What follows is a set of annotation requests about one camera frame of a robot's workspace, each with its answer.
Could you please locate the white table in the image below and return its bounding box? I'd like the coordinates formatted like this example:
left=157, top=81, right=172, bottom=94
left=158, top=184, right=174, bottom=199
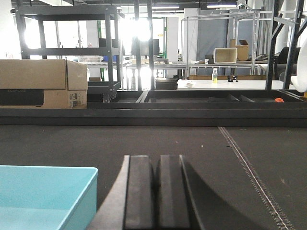
left=177, top=79, right=298, bottom=91

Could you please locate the green conveyor belt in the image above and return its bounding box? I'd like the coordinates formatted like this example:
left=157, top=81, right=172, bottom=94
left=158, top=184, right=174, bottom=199
left=0, top=126, right=307, bottom=230

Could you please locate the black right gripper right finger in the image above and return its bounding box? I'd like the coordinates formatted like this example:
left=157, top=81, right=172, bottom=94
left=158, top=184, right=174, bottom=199
left=155, top=154, right=262, bottom=230

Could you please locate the black metal cart shelf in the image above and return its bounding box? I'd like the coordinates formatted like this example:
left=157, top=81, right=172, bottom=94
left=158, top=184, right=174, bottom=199
left=11, top=0, right=124, bottom=103

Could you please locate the aluminium frame workstation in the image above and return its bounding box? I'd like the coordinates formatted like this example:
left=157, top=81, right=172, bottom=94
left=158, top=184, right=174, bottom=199
left=181, top=9, right=260, bottom=79

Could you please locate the orange small object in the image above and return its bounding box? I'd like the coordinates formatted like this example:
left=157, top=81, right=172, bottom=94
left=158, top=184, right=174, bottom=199
left=274, top=98, right=284, bottom=103

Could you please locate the cardboard box with black print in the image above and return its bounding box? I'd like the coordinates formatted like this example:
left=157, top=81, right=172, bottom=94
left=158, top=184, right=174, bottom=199
left=0, top=59, right=88, bottom=109

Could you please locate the black conveyor side frame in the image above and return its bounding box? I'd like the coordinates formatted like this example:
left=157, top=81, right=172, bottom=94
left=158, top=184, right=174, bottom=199
left=0, top=90, right=307, bottom=127

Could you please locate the light teal plastic bin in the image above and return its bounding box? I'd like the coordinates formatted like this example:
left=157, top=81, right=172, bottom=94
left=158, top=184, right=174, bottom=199
left=0, top=165, right=98, bottom=230

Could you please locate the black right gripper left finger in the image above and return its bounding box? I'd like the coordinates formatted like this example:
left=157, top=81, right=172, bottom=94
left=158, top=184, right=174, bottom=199
left=87, top=155, right=155, bottom=230

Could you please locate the small cardboard box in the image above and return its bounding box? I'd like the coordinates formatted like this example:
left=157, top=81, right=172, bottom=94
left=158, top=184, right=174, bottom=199
left=230, top=39, right=249, bottom=61

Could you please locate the beige plastic bin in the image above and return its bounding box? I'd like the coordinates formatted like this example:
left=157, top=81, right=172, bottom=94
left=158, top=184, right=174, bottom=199
left=213, top=47, right=237, bottom=64

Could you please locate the yellow drink bottle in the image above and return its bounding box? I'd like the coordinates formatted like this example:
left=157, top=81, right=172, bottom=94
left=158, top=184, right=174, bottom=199
left=212, top=68, right=218, bottom=83

